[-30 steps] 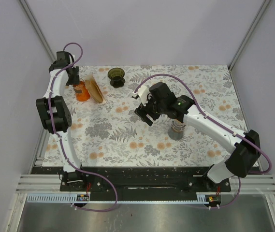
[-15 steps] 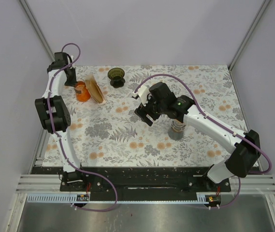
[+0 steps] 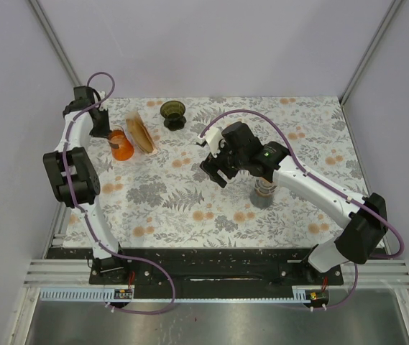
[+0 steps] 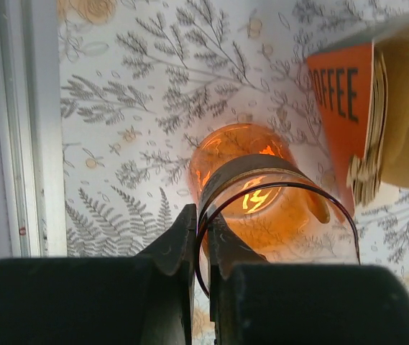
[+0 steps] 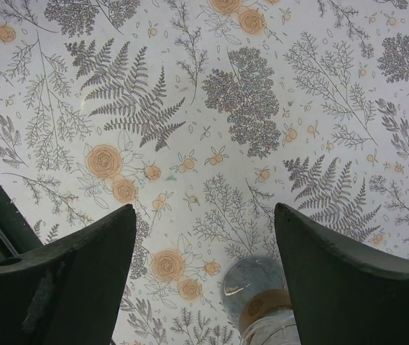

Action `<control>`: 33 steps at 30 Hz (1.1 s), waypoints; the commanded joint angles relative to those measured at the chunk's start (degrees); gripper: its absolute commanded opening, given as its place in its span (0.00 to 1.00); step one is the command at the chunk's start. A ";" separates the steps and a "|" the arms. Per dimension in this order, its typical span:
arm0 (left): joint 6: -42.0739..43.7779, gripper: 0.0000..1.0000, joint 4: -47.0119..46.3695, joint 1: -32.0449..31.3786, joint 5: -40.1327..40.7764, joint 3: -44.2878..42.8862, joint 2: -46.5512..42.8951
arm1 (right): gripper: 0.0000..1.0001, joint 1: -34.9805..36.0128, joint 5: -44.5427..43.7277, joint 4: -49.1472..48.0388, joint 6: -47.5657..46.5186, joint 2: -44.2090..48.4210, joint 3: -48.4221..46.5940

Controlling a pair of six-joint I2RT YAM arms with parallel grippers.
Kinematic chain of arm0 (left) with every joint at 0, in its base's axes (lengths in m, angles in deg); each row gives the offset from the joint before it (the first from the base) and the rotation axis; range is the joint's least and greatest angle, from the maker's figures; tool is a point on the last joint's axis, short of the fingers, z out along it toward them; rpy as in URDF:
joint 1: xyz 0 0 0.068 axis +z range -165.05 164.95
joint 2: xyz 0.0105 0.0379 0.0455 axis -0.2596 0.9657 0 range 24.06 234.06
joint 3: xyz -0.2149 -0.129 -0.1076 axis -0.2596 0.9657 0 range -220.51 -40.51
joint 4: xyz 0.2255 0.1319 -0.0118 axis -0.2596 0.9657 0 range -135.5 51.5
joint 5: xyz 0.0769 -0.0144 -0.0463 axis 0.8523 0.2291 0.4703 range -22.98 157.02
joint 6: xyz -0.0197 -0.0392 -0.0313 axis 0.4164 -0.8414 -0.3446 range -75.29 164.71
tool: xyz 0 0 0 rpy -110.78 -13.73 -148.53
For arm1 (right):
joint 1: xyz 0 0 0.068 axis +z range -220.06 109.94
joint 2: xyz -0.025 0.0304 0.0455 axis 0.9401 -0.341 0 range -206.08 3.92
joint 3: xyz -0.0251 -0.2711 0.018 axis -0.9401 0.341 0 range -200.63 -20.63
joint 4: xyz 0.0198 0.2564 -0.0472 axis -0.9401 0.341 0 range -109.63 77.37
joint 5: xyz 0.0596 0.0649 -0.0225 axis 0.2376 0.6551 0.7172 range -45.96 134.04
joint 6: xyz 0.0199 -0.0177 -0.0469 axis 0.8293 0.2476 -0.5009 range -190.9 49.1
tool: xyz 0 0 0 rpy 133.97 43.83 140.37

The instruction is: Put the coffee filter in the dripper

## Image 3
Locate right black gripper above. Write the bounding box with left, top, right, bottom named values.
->
left=200, top=137, right=247, bottom=189

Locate glass coffee carafe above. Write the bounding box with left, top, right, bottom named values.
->
left=249, top=189, right=275, bottom=209

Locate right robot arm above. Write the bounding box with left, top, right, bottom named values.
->
left=197, top=121, right=387, bottom=285

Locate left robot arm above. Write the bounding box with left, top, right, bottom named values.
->
left=43, top=86, right=130, bottom=284

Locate brown coffee filter stack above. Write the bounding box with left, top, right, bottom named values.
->
left=125, top=111, right=157, bottom=155

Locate dark green dripper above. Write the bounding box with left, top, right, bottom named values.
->
left=160, top=101, right=186, bottom=131

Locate glass of orange liquid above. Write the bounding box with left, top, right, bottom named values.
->
left=108, top=129, right=134, bottom=161

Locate floral tablecloth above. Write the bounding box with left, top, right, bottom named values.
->
left=62, top=96, right=387, bottom=249

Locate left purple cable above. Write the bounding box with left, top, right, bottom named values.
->
left=63, top=71, right=176, bottom=317

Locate purple cable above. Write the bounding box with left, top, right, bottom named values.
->
left=63, top=71, right=176, bottom=317
left=198, top=110, right=406, bottom=312

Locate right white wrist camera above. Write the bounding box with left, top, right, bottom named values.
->
left=196, top=126, right=224, bottom=157

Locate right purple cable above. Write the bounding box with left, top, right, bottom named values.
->
left=198, top=110, right=406, bottom=312

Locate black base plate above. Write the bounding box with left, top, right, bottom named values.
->
left=89, top=248, right=344, bottom=286

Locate white slotted cable duct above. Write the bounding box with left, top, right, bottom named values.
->
left=40, top=287, right=312, bottom=305

